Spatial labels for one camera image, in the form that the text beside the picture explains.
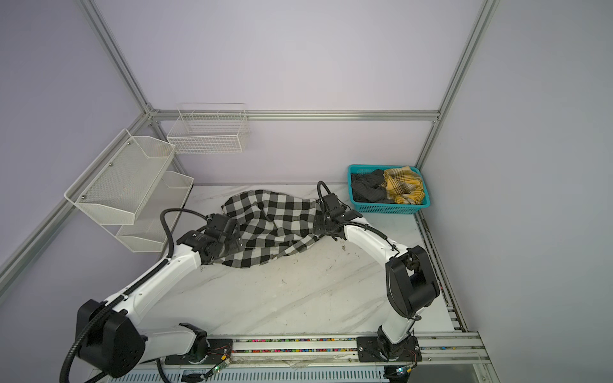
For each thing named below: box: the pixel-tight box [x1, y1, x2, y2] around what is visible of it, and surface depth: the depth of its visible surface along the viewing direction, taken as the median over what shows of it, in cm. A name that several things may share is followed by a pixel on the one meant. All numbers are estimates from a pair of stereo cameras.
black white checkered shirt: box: [214, 189, 317, 269], surface depth 106 cm
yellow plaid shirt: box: [379, 165, 426, 205], surface depth 107 cm
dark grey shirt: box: [351, 169, 394, 204], surface depth 110 cm
